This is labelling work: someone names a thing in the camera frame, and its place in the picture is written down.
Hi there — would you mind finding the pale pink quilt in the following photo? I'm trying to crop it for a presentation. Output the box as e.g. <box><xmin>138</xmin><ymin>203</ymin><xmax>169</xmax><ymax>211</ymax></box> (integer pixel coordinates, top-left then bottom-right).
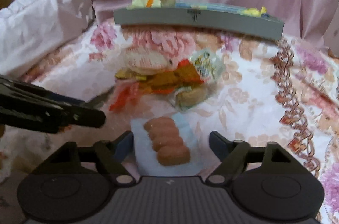
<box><xmin>1</xmin><ymin>0</ymin><xmax>94</xmax><ymax>78</ymax></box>

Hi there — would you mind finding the yellow white bread packet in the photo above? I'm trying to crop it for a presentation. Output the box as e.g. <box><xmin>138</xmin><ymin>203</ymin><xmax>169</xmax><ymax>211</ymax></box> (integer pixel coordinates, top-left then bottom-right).
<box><xmin>127</xmin><ymin>0</ymin><xmax>176</xmax><ymax>9</ymax></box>

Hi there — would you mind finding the floral bed cover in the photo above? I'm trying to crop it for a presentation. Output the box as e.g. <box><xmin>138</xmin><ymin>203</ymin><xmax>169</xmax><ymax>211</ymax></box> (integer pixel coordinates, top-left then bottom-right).
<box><xmin>1</xmin><ymin>20</ymin><xmax>338</xmax><ymax>223</ymax></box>

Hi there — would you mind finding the orange red biscuit packet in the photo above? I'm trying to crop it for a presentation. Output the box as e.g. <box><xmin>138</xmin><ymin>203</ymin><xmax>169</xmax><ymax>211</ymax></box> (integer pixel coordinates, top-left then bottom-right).
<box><xmin>109</xmin><ymin>59</ymin><xmax>204</xmax><ymax>112</ymax></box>

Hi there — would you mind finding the white green jelly packet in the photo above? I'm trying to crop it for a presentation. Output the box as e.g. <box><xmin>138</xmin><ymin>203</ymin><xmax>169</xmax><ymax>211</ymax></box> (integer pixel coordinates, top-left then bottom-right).
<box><xmin>189</xmin><ymin>48</ymin><xmax>226</xmax><ymax>83</ymax></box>

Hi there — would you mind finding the grey rectangular tray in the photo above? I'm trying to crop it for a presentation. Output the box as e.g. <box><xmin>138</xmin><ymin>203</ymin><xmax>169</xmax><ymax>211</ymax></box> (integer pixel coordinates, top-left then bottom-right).
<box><xmin>114</xmin><ymin>1</ymin><xmax>284</xmax><ymax>40</ymax></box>

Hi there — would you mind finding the yellow wrapper in tray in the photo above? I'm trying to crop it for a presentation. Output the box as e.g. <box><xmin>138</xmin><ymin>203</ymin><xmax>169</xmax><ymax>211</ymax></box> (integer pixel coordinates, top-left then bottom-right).
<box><xmin>242</xmin><ymin>6</ymin><xmax>269</xmax><ymax>18</ymax></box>

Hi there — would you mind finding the round bun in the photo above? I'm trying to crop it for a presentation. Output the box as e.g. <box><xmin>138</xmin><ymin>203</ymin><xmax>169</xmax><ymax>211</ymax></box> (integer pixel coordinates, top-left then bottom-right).
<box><xmin>123</xmin><ymin>47</ymin><xmax>173</xmax><ymax>76</ymax></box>

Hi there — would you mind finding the clear sausage pack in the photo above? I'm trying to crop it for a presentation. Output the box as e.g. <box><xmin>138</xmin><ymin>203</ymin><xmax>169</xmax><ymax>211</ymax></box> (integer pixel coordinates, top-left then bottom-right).
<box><xmin>131</xmin><ymin>113</ymin><xmax>202</xmax><ymax>176</ymax></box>

